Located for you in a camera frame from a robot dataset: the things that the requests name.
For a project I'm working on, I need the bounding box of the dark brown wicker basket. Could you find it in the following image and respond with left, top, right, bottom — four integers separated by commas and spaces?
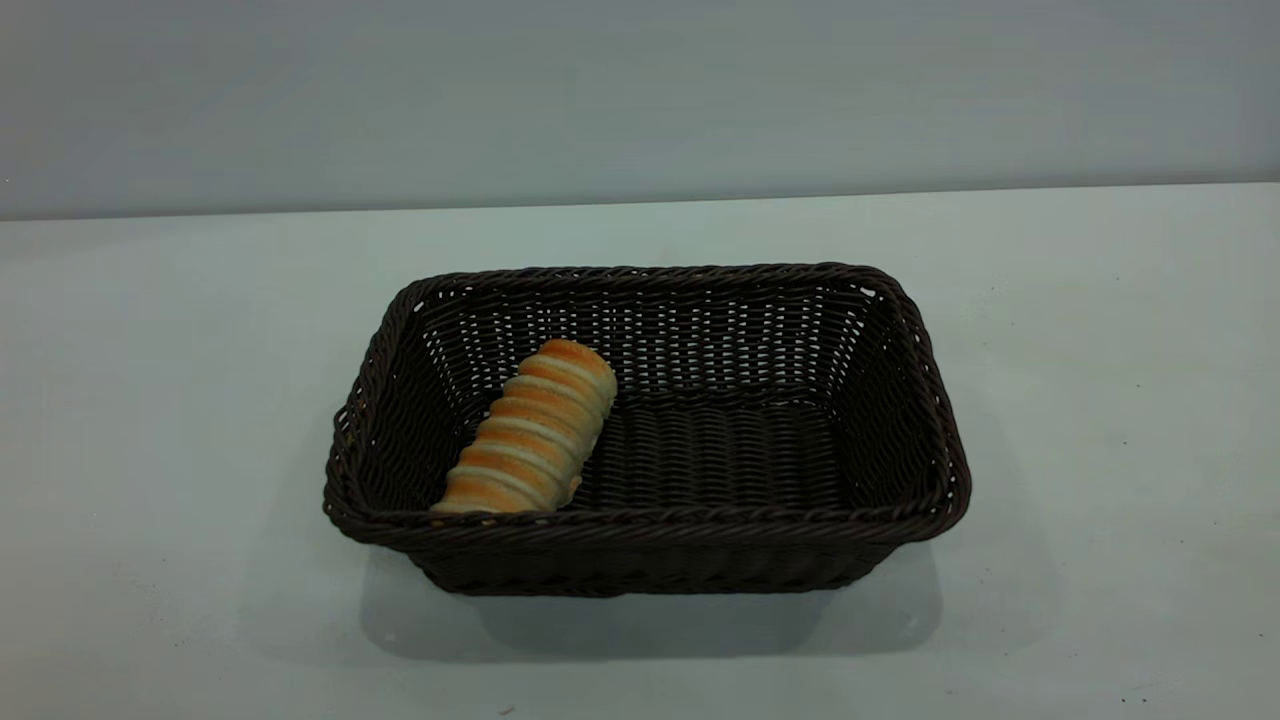
322, 262, 973, 598

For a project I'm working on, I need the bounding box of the twisted golden bread roll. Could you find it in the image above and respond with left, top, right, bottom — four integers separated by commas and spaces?
430, 338, 618, 515

